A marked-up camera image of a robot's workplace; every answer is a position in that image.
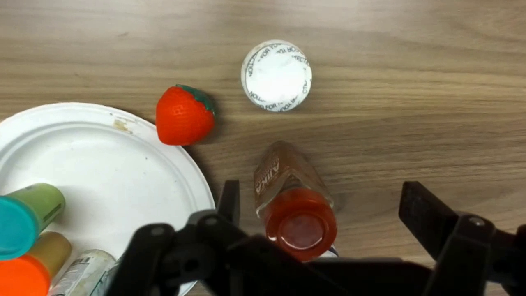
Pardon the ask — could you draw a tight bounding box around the white pill bottle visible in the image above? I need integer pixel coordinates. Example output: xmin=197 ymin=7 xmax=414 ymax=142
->
xmin=239 ymin=38 xmax=313 ymax=114

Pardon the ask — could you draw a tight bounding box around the spice bottle with orange lid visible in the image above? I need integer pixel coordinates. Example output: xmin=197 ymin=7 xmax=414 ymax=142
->
xmin=251 ymin=140 xmax=338 ymax=264

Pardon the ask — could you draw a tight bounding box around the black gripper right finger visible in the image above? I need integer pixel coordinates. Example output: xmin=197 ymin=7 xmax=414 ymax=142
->
xmin=397 ymin=181 xmax=497 ymax=296

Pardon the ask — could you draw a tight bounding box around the red toy strawberry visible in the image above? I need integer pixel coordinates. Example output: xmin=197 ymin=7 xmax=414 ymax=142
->
xmin=154 ymin=84 xmax=216 ymax=147

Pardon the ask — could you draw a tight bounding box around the orange lid dough tub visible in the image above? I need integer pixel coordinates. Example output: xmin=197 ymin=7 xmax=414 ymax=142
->
xmin=0 ymin=231 xmax=73 ymax=296

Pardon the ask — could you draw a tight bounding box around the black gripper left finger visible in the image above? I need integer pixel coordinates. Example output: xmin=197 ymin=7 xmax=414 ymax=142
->
xmin=187 ymin=180 xmax=248 ymax=260

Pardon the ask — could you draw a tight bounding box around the white paper plate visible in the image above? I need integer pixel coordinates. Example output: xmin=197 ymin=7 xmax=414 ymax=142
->
xmin=0 ymin=103 xmax=216 ymax=296

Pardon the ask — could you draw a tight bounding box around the teal lid dough tub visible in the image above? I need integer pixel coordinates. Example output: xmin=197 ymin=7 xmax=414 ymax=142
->
xmin=0 ymin=183 xmax=67 ymax=262

